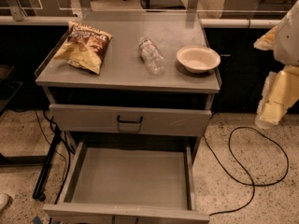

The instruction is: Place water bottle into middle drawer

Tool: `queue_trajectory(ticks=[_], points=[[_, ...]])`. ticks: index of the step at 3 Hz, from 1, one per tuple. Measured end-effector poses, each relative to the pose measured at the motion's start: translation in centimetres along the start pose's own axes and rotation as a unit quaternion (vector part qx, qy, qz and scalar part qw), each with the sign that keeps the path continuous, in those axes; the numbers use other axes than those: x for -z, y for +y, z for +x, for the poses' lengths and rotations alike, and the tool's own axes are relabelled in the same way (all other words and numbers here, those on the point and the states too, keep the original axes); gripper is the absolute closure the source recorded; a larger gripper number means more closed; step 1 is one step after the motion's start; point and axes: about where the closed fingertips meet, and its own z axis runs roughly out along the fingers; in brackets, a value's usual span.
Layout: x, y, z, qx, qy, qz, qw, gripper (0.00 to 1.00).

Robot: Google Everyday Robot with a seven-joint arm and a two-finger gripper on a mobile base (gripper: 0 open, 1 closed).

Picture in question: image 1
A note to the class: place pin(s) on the clear plastic water bottle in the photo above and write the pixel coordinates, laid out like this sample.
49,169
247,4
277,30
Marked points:
151,57

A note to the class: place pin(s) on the black drawer handle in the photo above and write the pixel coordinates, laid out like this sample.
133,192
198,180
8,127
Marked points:
120,120

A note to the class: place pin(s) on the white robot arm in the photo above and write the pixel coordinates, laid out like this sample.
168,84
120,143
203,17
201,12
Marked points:
286,49

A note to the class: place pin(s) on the grey metal drawer cabinet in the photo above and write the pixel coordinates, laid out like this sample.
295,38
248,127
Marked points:
124,80

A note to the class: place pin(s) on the closed grey top drawer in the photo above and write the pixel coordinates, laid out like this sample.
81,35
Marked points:
156,121

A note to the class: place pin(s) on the open grey middle drawer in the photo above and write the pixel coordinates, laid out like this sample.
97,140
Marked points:
118,186

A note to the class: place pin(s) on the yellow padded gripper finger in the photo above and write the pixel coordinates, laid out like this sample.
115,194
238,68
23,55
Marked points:
280,92
266,41

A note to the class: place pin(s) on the white shoe tip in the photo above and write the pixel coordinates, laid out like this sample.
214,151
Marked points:
4,200

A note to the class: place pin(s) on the white horizontal rail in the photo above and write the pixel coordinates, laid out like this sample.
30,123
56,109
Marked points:
239,23

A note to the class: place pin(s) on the black table leg frame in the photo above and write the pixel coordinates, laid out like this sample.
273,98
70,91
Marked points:
44,161

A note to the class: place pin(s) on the yellow brown chip bag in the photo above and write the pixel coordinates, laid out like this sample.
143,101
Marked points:
85,47

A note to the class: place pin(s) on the white paper bowl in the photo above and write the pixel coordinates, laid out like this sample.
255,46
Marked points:
197,59

